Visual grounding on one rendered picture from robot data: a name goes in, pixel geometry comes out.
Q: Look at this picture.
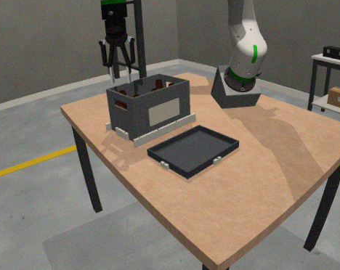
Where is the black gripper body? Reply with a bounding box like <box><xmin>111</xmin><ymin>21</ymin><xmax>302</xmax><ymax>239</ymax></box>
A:
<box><xmin>105</xmin><ymin>18</ymin><xmax>128</xmax><ymax>47</ymax></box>

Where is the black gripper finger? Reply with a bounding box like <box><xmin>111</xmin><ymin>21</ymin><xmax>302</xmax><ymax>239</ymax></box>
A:
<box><xmin>117</xmin><ymin>36</ymin><xmax>135</xmax><ymax>83</ymax></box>
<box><xmin>99</xmin><ymin>38</ymin><xmax>115</xmax><ymax>84</ymax></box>

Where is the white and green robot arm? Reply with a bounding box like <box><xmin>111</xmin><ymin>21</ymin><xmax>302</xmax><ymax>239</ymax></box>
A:
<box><xmin>100</xmin><ymin>0</ymin><xmax>267</xmax><ymax>92</ymax></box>

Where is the grey divided crate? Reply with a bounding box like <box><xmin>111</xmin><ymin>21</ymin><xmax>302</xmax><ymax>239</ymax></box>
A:
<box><xmin>106</xmin><ymin>73</ymin><xmax>190</xmax><ymax>141</ymax></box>

